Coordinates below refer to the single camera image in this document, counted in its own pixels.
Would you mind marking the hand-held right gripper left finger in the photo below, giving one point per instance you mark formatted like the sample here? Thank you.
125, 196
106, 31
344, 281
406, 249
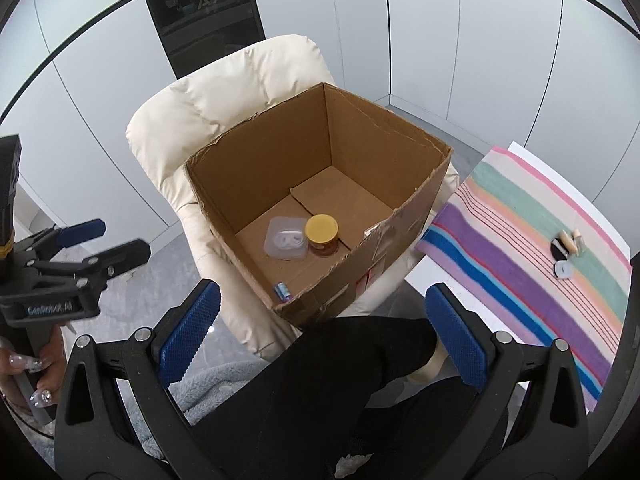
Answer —
190, 330

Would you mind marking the red can with gold lid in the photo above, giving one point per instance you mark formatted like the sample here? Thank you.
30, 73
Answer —
321, 230

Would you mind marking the small beige piece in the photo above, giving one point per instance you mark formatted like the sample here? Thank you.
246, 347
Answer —
577, 242
565, 236

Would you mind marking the dark glass panel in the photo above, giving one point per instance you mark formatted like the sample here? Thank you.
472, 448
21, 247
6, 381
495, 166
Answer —
210, 20

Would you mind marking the small blue battery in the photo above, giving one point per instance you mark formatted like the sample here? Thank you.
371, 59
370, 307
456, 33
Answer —
282, 291

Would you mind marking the grey fluffy cloth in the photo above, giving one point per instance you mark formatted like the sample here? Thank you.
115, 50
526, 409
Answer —
215, 395

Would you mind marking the striped pastel cloth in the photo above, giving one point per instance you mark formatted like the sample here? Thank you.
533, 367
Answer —
500, 240

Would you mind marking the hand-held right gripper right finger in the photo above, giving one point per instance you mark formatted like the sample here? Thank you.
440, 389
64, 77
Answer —
457, 335

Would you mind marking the translucent square plastic container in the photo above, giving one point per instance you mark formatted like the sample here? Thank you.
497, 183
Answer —
285, 240

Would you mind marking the person's black pants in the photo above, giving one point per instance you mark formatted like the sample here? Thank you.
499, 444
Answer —
325, 385

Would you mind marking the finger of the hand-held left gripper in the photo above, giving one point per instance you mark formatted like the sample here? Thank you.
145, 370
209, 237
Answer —
80, 230
120, 255

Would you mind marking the person's left hand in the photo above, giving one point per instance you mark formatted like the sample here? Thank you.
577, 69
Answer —
50, 375

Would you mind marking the brown cardboard box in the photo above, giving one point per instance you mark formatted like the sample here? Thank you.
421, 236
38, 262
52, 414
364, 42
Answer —
350, 135

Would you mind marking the cream padded chair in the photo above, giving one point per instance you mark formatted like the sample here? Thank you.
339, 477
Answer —
200, 105

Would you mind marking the small white round item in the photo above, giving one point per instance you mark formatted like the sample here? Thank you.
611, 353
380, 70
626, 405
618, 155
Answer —
564, 268

